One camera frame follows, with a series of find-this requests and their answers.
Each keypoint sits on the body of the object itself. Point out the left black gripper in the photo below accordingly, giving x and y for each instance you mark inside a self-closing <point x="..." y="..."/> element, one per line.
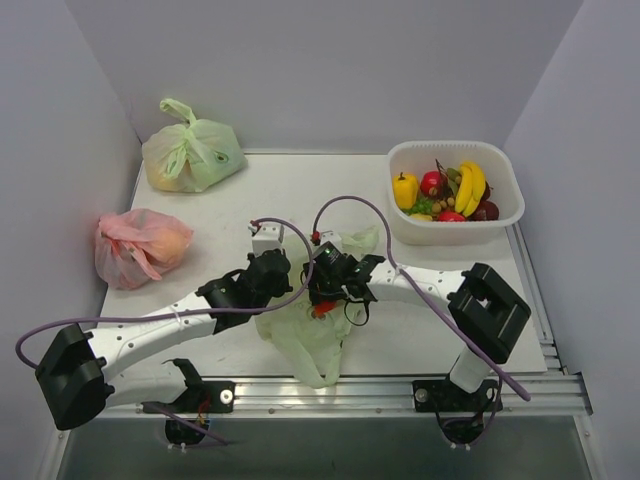
<point x="275" y="270"/>

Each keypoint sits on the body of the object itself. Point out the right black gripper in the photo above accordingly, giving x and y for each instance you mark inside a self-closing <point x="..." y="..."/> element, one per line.
<point x="327" y="275"/>

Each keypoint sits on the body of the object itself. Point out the light green fruit bag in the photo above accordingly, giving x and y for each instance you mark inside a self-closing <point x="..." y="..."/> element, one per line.
<point x="312" y="343"/>

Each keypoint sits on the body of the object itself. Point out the yellow bell pepper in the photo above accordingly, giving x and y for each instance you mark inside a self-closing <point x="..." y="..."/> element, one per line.
<point x="405" y="189"/>

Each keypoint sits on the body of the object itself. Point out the red tomato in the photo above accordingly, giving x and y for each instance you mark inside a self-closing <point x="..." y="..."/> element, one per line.
<point x="451" y="216"/>

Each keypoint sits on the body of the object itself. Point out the brown longan bunch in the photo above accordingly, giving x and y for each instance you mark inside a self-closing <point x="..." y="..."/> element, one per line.
<point x="447" y="186"/>

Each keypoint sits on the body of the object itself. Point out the yellow banana bunch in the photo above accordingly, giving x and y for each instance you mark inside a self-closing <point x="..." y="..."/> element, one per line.
<point x="471" y="189"/>

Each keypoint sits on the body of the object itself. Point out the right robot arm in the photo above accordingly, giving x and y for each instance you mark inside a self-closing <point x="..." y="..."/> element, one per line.
<point x="476" y="304"/>

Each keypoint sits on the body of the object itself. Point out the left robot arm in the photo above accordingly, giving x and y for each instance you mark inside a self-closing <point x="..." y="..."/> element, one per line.
<point x="76" y="372"/>

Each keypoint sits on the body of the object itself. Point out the small yellow fruit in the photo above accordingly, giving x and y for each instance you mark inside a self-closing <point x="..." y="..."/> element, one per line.
<point x="421" y="217"/>

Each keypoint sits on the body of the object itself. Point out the pink knotted plastic bag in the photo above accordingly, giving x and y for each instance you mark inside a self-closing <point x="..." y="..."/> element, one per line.
<point x="138" y="246"/>

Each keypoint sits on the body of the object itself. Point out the green knotted plastic bag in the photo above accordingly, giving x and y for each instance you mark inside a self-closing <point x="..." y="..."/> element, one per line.
<point x="191" y="155"/>

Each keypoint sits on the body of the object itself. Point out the dark red fruit lower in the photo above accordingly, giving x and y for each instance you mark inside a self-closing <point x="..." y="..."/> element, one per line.
<point x="486" y="211"/>

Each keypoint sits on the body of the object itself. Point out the dark maroon fruit upper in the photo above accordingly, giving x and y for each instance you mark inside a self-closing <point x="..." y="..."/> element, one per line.
<point x="487" y="192"/>

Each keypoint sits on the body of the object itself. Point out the red apple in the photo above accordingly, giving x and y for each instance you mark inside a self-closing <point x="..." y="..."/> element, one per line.
<point x="432" y="184"/>

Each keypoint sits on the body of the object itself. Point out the white plastic basket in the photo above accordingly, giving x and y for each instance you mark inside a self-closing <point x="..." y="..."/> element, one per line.
<point x="420" y="157"/>

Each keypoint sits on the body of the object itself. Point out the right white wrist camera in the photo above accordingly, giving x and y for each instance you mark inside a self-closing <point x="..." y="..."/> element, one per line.
<point x="319" y="238"/>

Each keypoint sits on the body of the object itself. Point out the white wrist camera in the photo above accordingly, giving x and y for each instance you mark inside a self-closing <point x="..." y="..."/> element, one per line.
<point x="319" y="238"/>
<point x="266" y="236"/>

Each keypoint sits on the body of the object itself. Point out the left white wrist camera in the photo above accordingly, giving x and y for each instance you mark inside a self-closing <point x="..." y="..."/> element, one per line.
<point x="266" y="236"/>

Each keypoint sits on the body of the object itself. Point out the left black base bracket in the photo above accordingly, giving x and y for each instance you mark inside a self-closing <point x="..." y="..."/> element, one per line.
<point x="181" y="389"/>

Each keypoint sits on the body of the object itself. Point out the black base bracket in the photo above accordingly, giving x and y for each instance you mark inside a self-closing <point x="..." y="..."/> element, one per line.
<point x="181" y="389"/>
<point x="430" y="396"/>

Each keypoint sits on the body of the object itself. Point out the right black base bracket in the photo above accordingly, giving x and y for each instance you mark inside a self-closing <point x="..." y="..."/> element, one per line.
<point x="430" y="396"/>

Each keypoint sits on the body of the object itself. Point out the aluminium mounting rail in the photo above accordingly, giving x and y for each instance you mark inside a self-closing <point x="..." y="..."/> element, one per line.
<point x="551" y="395"/>

